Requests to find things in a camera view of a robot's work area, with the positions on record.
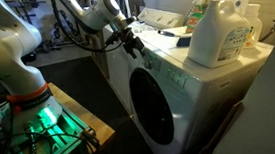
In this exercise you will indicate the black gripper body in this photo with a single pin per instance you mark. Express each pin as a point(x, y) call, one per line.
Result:
point(127, 37)

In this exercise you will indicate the silver washer knob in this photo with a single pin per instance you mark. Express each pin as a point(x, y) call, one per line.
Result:
point(148, 64)

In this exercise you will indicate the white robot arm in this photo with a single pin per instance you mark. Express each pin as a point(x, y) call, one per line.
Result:
point(9, 45)

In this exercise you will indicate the white front-load washing machine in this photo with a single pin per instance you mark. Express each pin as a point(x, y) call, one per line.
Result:
point(203, 92)

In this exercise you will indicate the blue scrub brush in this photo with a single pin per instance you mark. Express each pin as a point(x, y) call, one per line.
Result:
point(177, 38)

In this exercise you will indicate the round black washer door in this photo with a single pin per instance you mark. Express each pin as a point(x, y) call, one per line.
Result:
point(151, 106)

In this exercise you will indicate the green spray bottle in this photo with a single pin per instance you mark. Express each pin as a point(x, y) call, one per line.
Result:
point(195, 17)

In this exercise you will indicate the large white detergent jug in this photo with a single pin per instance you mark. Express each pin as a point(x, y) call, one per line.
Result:
point(216, 33)

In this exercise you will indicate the wooden robot platform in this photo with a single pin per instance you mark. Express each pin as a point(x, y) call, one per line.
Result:
point(84, 115)

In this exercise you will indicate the small white bottle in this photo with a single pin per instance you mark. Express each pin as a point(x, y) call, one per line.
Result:
point(253, 25)

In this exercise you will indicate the wall water valve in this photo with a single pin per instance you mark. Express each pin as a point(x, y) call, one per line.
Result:
point(273, 27)

